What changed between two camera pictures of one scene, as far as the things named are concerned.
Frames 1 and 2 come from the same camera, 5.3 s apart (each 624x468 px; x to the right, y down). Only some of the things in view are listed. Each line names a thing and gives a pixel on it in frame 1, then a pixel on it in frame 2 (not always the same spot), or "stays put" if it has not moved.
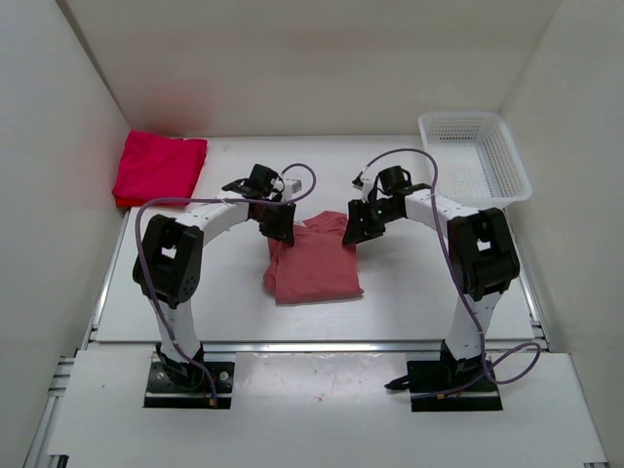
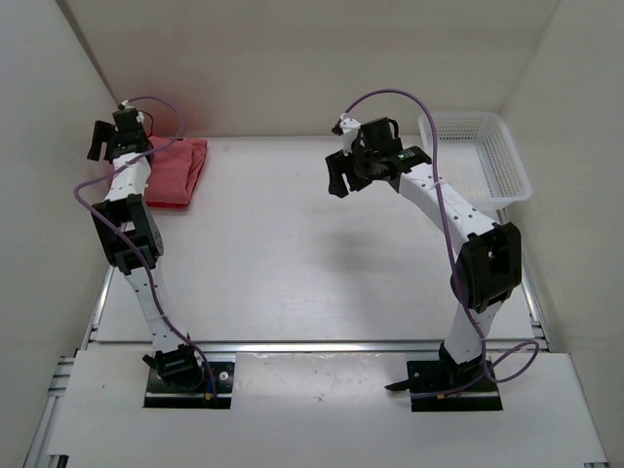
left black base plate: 186,385 stays put
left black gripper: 284,230 to 103,133
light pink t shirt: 318,265 to 175,169
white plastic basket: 478,163 stays put
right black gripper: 364,219 to 348,166
